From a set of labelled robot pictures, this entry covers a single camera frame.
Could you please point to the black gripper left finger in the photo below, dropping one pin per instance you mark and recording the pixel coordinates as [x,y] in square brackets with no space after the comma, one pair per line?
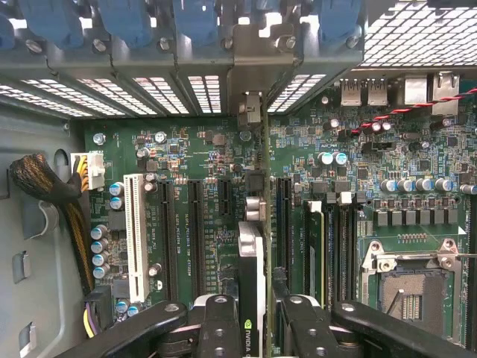
[220,328]

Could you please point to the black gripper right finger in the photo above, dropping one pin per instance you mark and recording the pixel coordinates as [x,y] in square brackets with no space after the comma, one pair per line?
[309,328]

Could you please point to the RAM slot bank with stick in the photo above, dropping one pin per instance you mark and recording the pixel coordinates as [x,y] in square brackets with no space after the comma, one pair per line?
[343,253]

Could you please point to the long black expansion slot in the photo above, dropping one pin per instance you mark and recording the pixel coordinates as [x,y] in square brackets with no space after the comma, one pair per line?
[196,238]
[285,223]
[167,238]

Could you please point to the CPU socket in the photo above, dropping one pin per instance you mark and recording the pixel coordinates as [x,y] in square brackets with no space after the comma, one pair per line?
[410,294]

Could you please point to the white expansion slot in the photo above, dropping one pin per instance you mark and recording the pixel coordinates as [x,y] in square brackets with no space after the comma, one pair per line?
[136,238]

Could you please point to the short black expansion slot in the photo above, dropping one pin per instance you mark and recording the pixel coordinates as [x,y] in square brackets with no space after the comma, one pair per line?
[224,197]

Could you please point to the RAM slot bank with lever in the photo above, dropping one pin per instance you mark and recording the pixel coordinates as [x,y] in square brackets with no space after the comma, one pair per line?
[472,279]

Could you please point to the thin socket locking lever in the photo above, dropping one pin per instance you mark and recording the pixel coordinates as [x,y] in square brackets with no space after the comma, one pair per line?
[469,256]

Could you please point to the green motherboard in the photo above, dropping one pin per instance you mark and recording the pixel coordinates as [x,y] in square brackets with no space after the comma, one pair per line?
[186,149]

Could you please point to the white power connector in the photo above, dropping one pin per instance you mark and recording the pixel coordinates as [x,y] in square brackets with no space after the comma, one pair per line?
[93,168]

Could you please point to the open black PC case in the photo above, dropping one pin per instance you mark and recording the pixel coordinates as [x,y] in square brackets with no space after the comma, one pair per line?
[37,128]

